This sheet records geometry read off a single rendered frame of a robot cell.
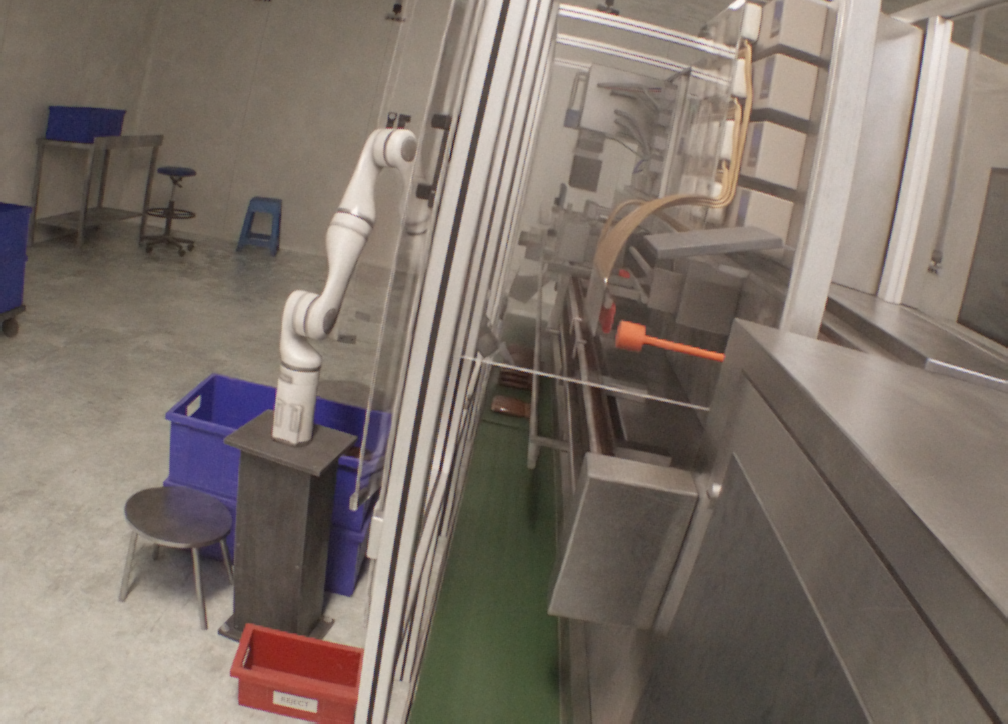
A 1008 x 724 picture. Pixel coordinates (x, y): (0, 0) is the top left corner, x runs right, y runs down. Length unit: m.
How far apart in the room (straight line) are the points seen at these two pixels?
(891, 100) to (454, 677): 1.23
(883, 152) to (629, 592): 1.00
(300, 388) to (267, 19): 5.95
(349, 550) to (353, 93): 5.38
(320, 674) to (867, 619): 1.67
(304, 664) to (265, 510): 0.39
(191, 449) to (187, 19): 5.99
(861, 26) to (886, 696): 0.75
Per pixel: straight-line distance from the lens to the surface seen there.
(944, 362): 0.91
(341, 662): 1.94
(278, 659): 1.97
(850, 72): 0.94
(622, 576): 0.81
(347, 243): 1.77
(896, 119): 1.56
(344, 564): 2.27
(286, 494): 1.83
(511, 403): 1.85
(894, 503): 0.42
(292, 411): 1.80
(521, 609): 1.05
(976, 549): 0.38
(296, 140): 7.27
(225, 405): 2.59
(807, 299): 0.93
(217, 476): 2.26
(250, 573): 1.98
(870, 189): 1.53
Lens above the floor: 1.27
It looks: 15 degrees down
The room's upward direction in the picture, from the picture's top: 12 degrees clockwise
